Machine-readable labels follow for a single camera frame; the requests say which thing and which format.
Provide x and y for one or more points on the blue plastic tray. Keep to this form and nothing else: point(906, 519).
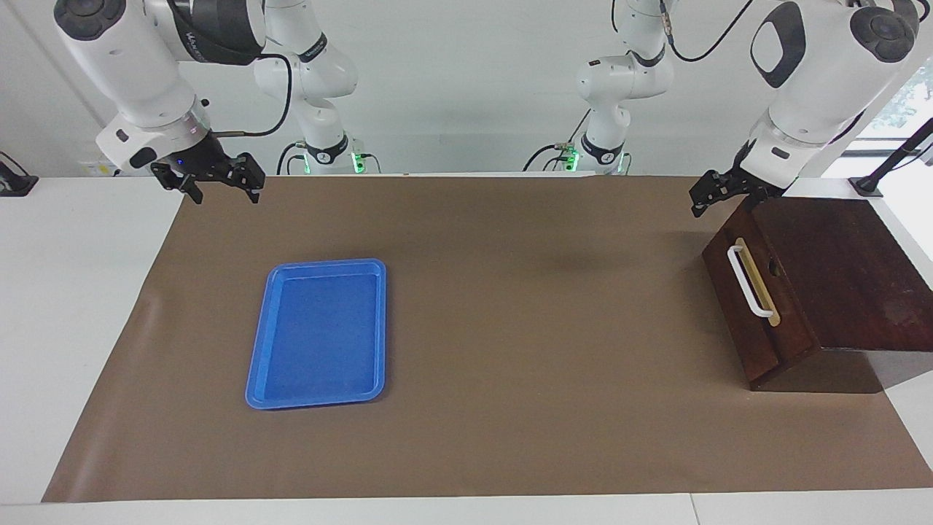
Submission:
point(321, 335)

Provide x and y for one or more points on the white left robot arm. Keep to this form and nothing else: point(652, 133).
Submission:
point(824, 80)

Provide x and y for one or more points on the dark wooden drawer cabinet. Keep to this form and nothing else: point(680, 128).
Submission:
point(860, 277)

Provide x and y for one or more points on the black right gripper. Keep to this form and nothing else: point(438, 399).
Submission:
point(204, 160)

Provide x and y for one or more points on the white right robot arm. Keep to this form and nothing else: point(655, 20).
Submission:
point(131, 65)

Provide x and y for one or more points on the brown table mat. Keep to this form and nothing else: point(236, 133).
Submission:
point(510, 328)

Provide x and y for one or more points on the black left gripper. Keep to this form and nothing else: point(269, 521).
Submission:
point(754, 179)

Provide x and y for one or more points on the black clamp mount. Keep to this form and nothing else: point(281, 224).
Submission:
point(14, 182)

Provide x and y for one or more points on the white wall socket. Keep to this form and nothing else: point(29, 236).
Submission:
point(98, 170)

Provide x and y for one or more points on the black camera stand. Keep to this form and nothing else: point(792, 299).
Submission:
point(900, 157)

